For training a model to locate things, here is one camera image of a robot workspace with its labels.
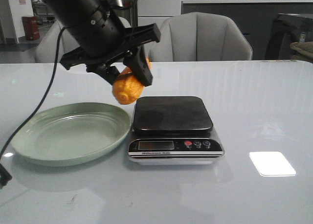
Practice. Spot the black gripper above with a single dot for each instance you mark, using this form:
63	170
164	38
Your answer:
103	39

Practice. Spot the orange corn cob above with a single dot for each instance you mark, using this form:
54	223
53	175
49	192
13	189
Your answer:
127	88

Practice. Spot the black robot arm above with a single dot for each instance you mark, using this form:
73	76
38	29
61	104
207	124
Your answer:
79	8

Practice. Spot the white cabinet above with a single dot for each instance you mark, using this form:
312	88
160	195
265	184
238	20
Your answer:
157	11

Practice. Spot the left grey upholstered chair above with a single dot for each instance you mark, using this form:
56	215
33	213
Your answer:
46	50

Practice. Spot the grey upholstered chair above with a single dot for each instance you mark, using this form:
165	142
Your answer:
46	50
200	36

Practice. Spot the right grey upholstered chair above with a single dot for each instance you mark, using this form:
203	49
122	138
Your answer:
200	36

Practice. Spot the black silver kitchen scale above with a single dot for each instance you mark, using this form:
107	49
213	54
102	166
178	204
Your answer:
173	130

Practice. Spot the light green round plate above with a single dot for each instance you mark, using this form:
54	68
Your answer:
72	134

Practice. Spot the red trash bin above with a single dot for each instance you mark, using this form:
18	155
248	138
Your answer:
30	28

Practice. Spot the grey counter with white top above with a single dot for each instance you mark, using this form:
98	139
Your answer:
254	17

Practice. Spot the dark metal appliance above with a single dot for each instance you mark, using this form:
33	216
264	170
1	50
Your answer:
287	29

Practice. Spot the tan cushion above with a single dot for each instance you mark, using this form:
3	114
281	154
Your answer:
302	51

